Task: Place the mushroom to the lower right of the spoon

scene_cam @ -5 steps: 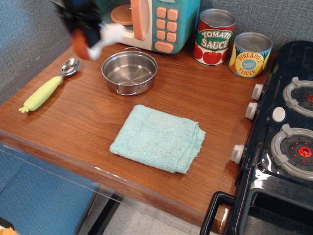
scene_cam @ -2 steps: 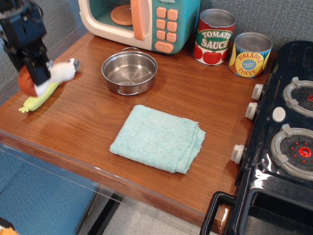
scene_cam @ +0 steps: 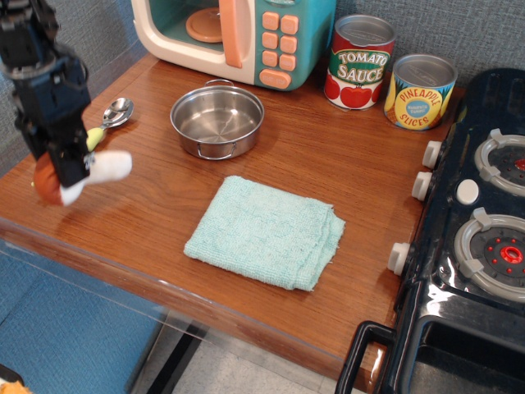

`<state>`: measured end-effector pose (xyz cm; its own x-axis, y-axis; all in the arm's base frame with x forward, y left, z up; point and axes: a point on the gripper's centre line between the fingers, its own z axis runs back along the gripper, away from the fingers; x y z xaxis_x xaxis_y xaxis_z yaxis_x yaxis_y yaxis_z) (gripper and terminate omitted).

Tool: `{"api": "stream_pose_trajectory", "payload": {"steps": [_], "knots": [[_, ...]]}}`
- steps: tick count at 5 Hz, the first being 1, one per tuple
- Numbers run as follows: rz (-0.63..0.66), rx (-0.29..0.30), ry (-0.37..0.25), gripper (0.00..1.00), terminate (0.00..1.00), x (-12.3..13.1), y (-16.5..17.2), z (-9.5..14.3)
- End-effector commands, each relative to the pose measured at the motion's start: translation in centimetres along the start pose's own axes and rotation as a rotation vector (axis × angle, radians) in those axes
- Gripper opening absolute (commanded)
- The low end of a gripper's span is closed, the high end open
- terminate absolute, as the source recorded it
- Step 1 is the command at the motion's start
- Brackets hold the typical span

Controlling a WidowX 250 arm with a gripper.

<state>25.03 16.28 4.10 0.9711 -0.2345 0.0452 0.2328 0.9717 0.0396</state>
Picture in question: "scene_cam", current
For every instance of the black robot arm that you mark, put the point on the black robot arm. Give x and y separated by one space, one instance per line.
28 34

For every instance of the pineapple slices can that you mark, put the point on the pineapple slices can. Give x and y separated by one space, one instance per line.
420 89

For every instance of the plush brown white mushroom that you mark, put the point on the plush brown white mushroom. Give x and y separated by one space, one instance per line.
105 167

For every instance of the teal toy microwave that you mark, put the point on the teal toy microwave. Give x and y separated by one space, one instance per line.
271 44

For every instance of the black toy stove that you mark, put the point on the black toy stove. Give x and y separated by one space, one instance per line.
459 324

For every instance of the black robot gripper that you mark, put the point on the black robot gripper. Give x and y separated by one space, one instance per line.
50 99

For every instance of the light blue folded cloth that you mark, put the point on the light blue folded cloth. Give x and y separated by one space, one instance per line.
267 234

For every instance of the tomato sauce can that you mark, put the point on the tomato sauce can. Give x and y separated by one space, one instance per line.
360 53

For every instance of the silver metal pot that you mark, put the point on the silver metal pot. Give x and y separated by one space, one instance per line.
218 121

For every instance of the yellow handled metal spoon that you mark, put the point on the yellow handled metal spoon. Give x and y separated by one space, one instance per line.
115 115

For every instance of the orange plush toy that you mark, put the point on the orange plush toy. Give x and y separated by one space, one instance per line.
14 388

